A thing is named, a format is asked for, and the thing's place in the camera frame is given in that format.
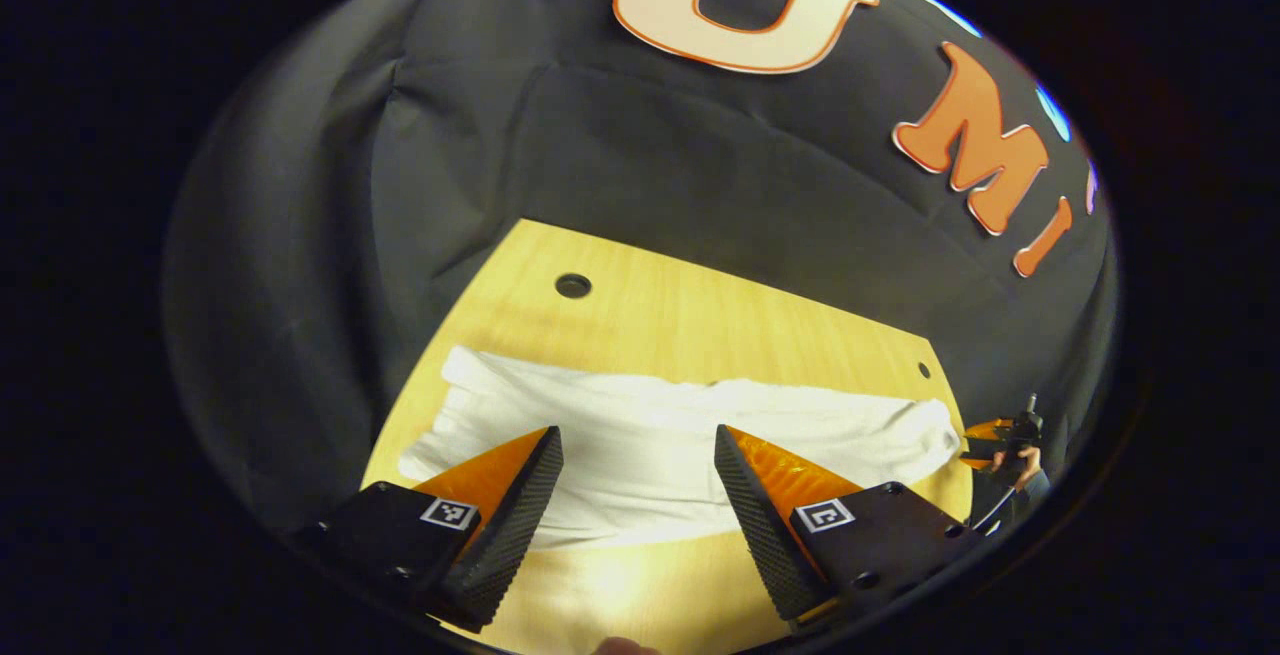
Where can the black backdrop cloth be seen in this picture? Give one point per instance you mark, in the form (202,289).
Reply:
(650,165)

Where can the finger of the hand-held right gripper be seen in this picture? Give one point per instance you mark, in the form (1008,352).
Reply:
(985,440)

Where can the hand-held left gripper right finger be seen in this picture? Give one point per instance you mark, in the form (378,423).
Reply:
(765,535)

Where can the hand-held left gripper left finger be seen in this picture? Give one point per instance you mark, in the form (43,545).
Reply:
(515,525)

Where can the white jeans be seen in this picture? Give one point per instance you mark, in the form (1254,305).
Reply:
(640,435)

